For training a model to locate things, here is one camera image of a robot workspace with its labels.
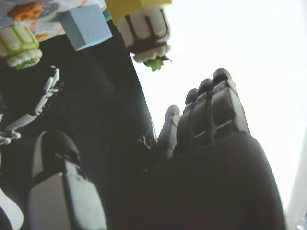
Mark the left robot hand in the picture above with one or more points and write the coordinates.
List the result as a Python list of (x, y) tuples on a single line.
[(204, 179)]

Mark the chocolate cupcake with cream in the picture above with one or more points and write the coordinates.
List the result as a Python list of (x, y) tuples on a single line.
[(144, 31)]

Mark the green cupcake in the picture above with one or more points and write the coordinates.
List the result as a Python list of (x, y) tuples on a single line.
[(16, 40)]

